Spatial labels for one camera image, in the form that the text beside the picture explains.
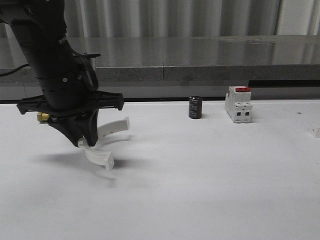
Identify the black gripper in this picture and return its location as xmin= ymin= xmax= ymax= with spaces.
xmin=17 ymin=90 xmax=124 ymax=147

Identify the black cylindrical capacitor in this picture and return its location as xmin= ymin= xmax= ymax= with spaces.
xmin=188 ymin=96 xmax=203 ymax=120

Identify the black cable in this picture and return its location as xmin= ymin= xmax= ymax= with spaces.
xmin=0 ymin=63 xmax=31 ymax=78

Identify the white half-ring pipe clamp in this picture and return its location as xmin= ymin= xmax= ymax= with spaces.
xmin=77 ymin=116 xmax=130 ymax=171
xmin=308 ymin=124 xmax=320 ymax=138

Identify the brass valve red handwheel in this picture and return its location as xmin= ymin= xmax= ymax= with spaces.
xmin=37 ymin=112 xmax=50 ymax=123

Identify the grey stone counter ledge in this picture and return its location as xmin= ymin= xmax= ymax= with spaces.
xmin=0 ymin=34 xmax=320 ymax=85

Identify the white circuit breaker red switch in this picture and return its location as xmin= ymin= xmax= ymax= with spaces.
xmin=225 ymin=86 xmax=253 ymax=123

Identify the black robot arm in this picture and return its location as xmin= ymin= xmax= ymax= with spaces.
xmin=0 ymin=0 xmax=124 ymax=146

